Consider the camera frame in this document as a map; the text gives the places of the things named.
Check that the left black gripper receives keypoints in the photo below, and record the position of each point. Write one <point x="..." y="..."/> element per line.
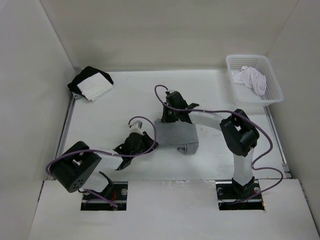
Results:
<point x="148" y="141"/>

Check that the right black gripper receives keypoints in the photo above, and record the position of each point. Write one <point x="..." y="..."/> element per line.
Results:
<point x="165" y="118"/>

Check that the grey tank top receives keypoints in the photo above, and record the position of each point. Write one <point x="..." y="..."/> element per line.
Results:
<point x="178" y="135"/>

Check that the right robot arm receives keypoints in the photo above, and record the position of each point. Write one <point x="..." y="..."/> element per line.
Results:
<point x="241" y="139"/>

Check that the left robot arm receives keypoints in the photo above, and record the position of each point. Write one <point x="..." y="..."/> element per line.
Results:
<point x="77" y="164"/>

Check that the folded white tank top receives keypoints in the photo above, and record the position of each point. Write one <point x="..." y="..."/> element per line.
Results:
<point x="94" y="87"/>

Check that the light pink tank top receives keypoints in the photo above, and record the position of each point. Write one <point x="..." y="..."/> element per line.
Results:
<point x="252" y="79"/>

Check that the folded black tank top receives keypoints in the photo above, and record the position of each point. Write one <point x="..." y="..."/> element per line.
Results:
<point x="87" y="72"/>

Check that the white plastic basket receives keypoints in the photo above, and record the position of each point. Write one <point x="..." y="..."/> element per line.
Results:
<point x="246" y="97"/>

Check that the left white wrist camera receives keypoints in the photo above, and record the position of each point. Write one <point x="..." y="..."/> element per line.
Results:
<point x="136" y="126"/>

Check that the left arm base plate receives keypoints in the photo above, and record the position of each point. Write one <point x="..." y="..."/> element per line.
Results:
<point x="115" y="191"/>

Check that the left metal table rail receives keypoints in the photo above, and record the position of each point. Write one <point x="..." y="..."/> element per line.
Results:
<point x="65" y="127"/>

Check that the metal table rail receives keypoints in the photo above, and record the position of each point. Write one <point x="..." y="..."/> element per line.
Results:
<point x="65" y="127"/>
<point x="287" y="172"/>

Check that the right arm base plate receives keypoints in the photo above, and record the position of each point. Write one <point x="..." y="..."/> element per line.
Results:
<point x="226" y="193"/>

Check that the right metal table rail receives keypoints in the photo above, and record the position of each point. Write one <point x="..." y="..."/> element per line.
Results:
<point x="287" y="172"/>

